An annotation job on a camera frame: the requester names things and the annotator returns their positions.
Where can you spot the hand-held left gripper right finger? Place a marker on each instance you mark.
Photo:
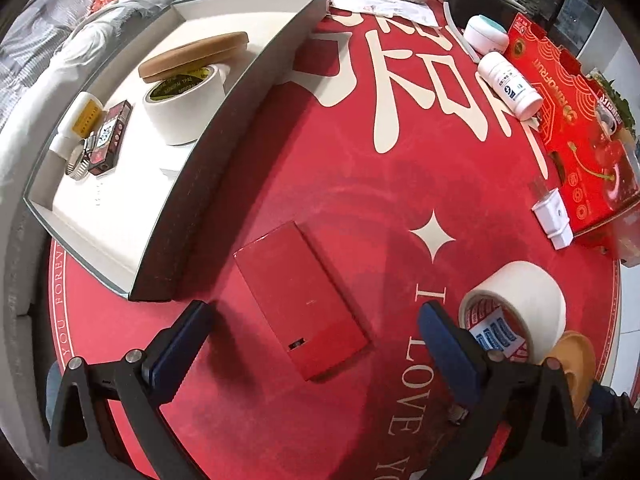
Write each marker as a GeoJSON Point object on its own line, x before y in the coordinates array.
{"type": "Point", "coordinates": [445, 355]}

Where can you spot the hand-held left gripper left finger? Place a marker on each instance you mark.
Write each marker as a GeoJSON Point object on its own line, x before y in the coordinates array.
{"type": "Point", "coordinates": [180, 350]}

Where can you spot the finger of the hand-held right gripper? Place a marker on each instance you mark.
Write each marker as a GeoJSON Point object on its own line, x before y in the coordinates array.
{"type": "Point", "coordinates": [600, 402]}

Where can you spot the tan round disc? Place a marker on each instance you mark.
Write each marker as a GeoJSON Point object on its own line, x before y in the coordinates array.
{"type": "Point", "coordinates": [190, 55]}
{"type": "Point", "coordinates": [575, 365]}

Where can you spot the white tape roll striped core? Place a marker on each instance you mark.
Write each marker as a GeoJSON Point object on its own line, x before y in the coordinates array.
{"type": "Point", "coordinates": [535, 295]}

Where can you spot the grey shallow tray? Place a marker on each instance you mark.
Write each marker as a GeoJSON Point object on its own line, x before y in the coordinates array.
{"type": "Point", "coordinates": [125, 200]}

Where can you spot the white power plug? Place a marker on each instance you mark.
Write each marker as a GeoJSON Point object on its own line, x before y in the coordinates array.
{"type": "Point", "coordinates": [552, 217]}

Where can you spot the small dark patterned box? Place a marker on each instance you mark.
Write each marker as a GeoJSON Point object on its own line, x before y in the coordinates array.
{"type": "Point", "coordinates": [111, 135]}

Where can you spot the white tape roll yellow core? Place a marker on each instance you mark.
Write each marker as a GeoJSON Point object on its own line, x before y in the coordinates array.
{"type": "Point", "coordinates": [175, 115]}

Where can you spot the white bottle yellow label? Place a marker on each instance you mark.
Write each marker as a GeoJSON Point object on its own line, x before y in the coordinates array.
{"type": "Point", "coordinates": [82, 117]}

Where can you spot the grey curved sofa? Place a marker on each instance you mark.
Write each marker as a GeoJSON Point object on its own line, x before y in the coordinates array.
{"type": "Point", "coordinates": [20, 310]}

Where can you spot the red gift box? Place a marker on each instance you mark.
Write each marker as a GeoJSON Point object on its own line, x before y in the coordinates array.
{"type": "Point", "coordinates": [575, 125]}

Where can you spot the white bottle blue label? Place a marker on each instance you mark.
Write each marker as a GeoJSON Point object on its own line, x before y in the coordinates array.
{"type": "Point", "coordinates": [510, 85]}

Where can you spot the white jar teal lid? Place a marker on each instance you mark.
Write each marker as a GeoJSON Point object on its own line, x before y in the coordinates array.
{"type": "Point", "coordinates": [484, 35]}

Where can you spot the white plastic strip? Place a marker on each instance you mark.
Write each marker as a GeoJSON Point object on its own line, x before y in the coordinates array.
{"type": "Point", "coordinates": [457, 30]}

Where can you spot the grey striped blanket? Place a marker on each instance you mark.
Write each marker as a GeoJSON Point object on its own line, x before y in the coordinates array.
{"type": "Point", "coordinates": [35, 45]}

